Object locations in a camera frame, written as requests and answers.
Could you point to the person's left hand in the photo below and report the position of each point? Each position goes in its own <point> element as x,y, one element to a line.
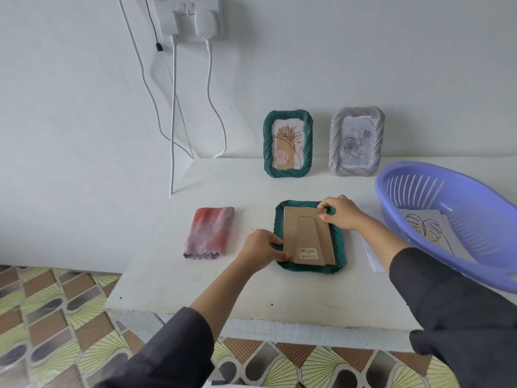
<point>260,252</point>

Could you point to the person's right hand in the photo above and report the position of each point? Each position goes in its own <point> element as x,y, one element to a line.
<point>345,214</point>

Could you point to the brown cardboard frame backing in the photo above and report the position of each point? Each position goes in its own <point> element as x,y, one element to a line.
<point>307,234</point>

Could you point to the pink purple cloth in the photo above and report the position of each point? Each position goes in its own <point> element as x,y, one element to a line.
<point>210,234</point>

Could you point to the grey frame with rose drawing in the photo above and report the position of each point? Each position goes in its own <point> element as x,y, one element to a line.
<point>333,149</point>

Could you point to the paper sheets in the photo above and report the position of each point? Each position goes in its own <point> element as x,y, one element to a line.
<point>428,230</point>

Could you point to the purple plastic basket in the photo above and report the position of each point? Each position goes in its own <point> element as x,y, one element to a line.
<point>484,214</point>

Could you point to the person's right forearm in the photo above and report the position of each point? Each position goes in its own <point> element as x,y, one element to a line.
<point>383,238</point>

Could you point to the person's left forearm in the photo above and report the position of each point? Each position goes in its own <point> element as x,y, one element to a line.
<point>222,294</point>

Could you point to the white rounded charger adapter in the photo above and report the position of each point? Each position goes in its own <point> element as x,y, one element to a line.
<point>207,22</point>

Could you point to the white rectangular charger adapter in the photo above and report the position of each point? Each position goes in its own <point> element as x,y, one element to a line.
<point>167,20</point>

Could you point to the white wall socket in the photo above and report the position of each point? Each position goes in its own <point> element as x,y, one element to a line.
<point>187,28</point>

